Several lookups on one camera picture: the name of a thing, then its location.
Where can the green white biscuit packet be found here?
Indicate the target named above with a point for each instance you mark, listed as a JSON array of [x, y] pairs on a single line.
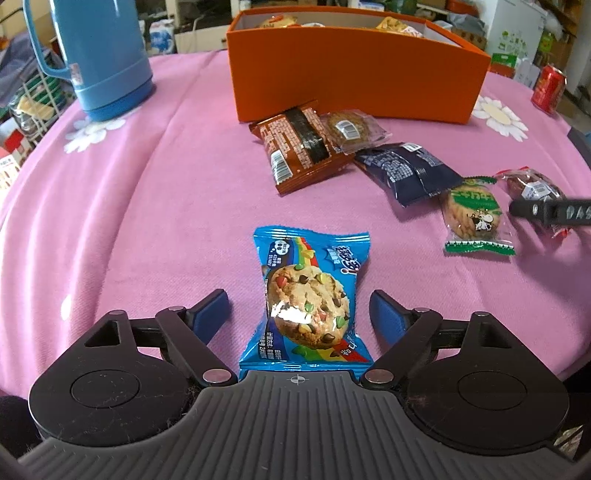
[[475, 220]]

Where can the pink floral tablecloth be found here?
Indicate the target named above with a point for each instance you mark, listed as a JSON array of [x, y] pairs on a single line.
[[158, 208]]

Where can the white mini fridge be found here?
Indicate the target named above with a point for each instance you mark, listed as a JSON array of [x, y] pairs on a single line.
[[513, 27]]

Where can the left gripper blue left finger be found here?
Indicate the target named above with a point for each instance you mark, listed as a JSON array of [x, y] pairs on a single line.
[[186, 334]]

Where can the blue thermos jug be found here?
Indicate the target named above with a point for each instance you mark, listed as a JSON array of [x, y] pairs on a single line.
[[104, 55]]

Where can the blue chocolate chip cookie packet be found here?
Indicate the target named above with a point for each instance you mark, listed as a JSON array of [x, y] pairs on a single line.
[[310, 322]]

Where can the clear brown cookie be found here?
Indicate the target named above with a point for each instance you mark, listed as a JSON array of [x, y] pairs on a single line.
[[352, 130]]

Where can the red soda can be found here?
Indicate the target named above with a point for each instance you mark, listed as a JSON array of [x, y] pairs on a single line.
[[549, 89]]

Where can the red clear snack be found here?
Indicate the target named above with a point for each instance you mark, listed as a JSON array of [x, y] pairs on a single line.
[[529, 184]]

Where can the dark navy snack packet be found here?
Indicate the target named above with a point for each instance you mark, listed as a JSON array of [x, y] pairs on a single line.
[[411, 172]]

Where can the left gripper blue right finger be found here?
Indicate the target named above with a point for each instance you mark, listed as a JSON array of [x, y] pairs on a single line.
[[408, 336]]

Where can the orange storage box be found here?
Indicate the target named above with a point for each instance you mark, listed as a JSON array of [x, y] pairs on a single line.
[[282, 57]]

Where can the brown orange snack packet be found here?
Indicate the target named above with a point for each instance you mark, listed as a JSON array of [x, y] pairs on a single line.
[[299, 147]]

